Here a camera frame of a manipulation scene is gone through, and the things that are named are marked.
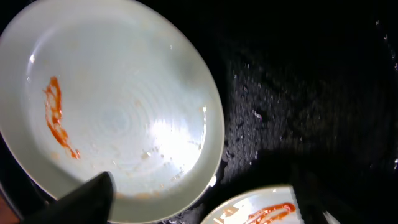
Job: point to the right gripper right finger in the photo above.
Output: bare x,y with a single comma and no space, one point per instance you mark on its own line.
308,198

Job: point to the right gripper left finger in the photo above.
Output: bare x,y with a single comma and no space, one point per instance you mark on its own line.
90,203

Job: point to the light blue plate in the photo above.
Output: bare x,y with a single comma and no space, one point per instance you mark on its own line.
93,86
274,204

